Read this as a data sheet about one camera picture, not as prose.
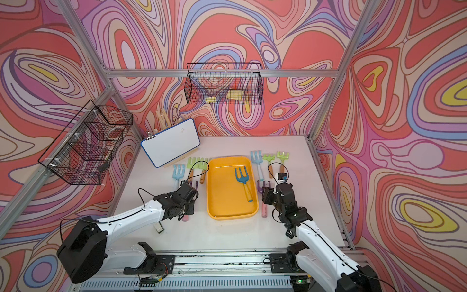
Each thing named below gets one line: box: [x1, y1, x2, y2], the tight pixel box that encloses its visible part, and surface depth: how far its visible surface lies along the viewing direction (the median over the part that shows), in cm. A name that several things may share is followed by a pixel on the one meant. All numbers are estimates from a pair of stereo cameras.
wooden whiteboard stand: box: [162, 147, 199, 168], surface depth 110 cm
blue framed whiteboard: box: [140, 118, 201, 168], surface depth 93 cm
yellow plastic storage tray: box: [206, 156, 260, 221], surface depth 95 cm
